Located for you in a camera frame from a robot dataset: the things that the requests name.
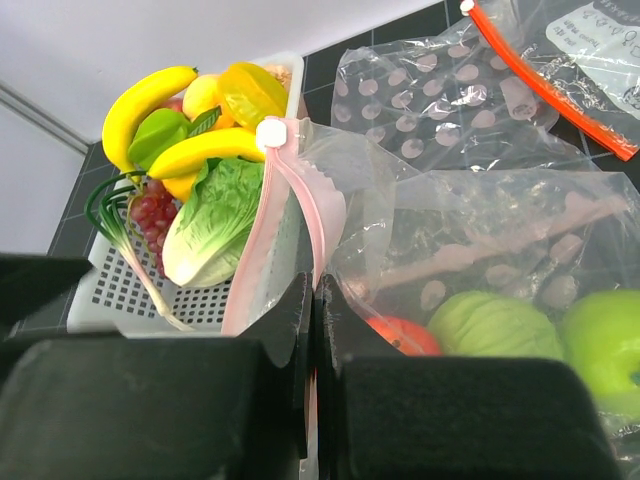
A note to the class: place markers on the napa cabbage lettuce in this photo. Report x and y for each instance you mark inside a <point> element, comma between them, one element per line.
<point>207,238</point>

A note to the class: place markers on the orange zipper clear bag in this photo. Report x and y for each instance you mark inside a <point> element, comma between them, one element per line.
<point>581,57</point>

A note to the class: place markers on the left aluminium frame post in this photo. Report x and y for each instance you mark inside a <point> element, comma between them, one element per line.
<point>12,100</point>

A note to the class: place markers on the red grape bunch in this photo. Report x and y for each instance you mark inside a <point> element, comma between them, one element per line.
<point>153,211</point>

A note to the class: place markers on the round green cabbage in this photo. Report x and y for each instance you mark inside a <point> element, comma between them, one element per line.
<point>477,323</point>

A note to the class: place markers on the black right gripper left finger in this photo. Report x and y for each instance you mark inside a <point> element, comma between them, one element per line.
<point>102,406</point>

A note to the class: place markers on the yellow starfruit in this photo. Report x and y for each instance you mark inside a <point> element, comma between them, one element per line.
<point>249,94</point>

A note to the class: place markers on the pink zipper clear bag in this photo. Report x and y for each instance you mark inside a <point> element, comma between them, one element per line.
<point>545,226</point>

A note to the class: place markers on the red apple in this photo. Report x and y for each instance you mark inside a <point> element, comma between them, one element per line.
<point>407,337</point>

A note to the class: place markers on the pink dotted zip bag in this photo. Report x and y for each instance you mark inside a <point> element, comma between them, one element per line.
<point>437,102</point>

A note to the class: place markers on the long yellow banana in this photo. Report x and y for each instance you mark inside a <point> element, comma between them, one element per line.
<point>134,105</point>

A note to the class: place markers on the pink peach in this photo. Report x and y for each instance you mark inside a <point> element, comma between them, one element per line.
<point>174,103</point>

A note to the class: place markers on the yellow bell pepper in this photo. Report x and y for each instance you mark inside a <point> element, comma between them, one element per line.
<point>180,187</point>

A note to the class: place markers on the green apple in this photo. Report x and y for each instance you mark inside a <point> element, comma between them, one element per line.
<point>600,333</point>

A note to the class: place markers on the yellow orange peach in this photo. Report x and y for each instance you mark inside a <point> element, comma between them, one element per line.
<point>203,95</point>

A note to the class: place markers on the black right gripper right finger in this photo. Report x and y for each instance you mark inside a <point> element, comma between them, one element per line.
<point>385,415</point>

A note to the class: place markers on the green spring onion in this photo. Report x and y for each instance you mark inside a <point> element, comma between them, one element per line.
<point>110,225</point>

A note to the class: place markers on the white perforated plastic basket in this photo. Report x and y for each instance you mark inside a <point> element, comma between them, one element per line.
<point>112,298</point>

